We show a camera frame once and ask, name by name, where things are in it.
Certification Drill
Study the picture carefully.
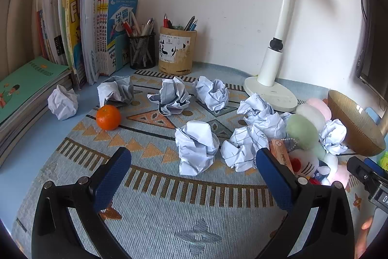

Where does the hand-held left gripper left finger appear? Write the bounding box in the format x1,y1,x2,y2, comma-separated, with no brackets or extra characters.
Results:
31,147,132,259

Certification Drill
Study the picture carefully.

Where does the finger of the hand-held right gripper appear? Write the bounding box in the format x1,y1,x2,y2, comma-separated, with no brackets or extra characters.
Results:
347,156,378,187
364,158,388,179

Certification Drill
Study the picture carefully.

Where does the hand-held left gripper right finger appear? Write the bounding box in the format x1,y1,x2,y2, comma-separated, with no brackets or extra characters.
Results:
255,147,355,259

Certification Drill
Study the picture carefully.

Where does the small orange box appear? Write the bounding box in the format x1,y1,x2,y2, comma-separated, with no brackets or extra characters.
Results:
268,139,294,173

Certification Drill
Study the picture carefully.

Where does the white cat plush toy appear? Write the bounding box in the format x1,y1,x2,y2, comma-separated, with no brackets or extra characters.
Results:
286,150,331,185

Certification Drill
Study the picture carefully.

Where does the white bead chain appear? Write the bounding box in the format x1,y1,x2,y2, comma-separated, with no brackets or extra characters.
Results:
280,138,299,153

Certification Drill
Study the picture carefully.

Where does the white paper ball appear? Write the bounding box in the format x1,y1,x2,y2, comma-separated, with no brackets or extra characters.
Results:
194,76,230,112
221,125,270,172
147,76,192,116
244,112,291,140
237,93,275,121
48,85,79,120
175,120,220,176
320,118,348,155
97,76,135,108

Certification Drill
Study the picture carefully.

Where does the gold ribbed bowl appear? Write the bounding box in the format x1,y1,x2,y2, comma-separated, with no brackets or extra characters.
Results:
327,90,386,156

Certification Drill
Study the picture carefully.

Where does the green plush toy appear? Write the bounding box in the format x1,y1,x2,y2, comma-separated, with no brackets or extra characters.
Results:
286,114,326,158

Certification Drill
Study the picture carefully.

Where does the orange tangerine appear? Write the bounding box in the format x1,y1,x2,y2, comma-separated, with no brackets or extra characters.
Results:
96,105,121,130

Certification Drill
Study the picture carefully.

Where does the white and pink plush toy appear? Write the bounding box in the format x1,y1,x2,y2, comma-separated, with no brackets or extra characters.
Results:
295,98,332,123

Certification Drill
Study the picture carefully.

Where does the person's right hand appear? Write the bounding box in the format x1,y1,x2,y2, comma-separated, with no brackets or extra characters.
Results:
355,215,374,258

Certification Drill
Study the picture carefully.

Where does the green packet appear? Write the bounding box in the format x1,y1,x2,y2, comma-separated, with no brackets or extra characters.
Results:
377,151,388,170

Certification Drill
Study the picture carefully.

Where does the patterned woven table mat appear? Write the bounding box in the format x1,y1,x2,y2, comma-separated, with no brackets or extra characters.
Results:
12,70,373,259

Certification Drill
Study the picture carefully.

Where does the black monitor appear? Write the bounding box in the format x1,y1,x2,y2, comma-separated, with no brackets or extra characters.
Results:
353,0,388,114

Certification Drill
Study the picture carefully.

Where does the stack of green booklets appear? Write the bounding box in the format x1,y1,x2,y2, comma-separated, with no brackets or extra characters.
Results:
0,56,73,167

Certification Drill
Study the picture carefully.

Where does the black mesh pen holder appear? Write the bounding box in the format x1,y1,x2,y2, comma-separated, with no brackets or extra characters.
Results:
129,32,156,70

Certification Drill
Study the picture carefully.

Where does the bamboo pen holder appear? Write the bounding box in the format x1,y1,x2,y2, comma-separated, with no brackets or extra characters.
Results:
158,26,197,76

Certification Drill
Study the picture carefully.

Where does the row of upright books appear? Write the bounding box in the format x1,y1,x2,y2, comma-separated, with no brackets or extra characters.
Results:
36,0,139,86

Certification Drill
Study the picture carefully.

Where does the beige pencil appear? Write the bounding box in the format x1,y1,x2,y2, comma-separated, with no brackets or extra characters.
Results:
130,12,142,36

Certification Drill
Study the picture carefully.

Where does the white desk lamp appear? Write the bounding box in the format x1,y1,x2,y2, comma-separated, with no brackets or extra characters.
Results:
244,0,348,112

